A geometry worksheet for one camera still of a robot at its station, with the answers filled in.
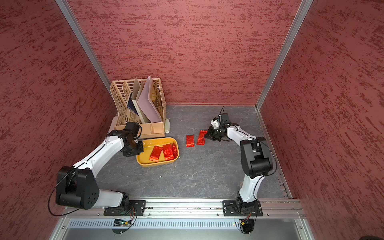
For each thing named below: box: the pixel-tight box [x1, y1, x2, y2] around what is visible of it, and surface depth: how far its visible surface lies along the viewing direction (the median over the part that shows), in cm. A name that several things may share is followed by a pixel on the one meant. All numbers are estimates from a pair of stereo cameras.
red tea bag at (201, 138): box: [196, 130, 208, 146], surface depth 96 cm
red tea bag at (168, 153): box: [162, 143, 175, 161], surface depth 94 cm
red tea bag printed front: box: [186, 134, 195, 148], surface depth 99 cm
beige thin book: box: [131, 91, 151, 124], surface depth 89 cm
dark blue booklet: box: [127, 92, 139, 117], surface depth 102 cm
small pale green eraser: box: [165, 119, 170, 134], surface depth 105 cm
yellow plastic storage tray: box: [136, 137, 180, 167], surface depth 94 cm
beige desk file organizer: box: [108, 78, 167, 140], surface depth 102 cm
